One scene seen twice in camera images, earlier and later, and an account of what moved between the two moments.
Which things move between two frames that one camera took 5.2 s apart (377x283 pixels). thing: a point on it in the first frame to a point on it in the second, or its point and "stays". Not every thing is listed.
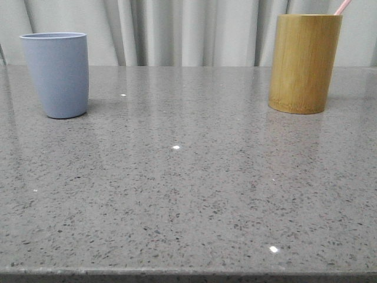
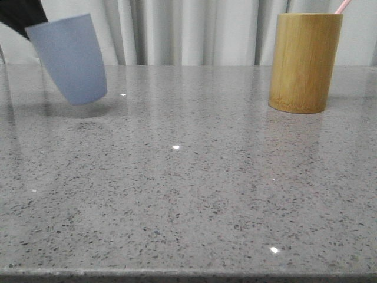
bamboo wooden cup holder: x=303 y=56 stays
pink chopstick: x=344 y=5 stays
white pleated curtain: x=181 y=32 stays
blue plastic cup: x=60 y=65 to x=69 y=46
